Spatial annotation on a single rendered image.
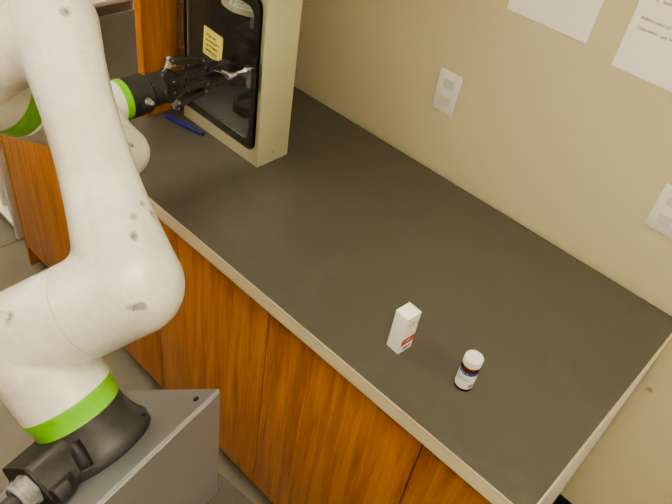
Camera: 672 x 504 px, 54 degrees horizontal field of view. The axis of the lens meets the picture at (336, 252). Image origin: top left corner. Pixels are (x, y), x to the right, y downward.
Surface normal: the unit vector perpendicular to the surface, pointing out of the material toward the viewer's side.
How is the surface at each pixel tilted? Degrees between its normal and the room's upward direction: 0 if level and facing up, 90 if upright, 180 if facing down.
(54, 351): 81
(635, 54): 90
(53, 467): 39
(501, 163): 90
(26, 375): 57
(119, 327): 89
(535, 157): 90
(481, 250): 0
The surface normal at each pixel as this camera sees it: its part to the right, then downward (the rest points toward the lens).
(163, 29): 0.72, 0.53
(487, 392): 0.13, -0.74
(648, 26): -0.69, 0.41
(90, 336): 0.12, 0.61
